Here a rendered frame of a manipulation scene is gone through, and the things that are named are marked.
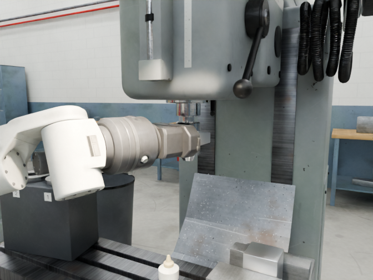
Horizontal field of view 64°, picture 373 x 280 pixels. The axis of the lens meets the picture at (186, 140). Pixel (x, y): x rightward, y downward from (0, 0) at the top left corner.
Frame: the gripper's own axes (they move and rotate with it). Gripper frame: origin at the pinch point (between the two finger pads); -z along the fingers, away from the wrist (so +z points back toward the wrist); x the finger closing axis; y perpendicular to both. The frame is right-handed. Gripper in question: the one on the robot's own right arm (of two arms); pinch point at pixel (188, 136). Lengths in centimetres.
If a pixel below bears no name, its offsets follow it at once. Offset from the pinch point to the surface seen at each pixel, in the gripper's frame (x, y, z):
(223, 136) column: 17.4, 4.4, -33.3
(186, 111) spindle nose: -1.5, -5.0, 1.9
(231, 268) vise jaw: -11.1, 22.4, -0.2
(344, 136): 75, 34, -331
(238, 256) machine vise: -8.5, 23.5, -6.0
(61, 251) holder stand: 31.8, 31.0, 13.0
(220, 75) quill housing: -11.4, -10.9, 4.7
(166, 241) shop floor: 156, 123, -128
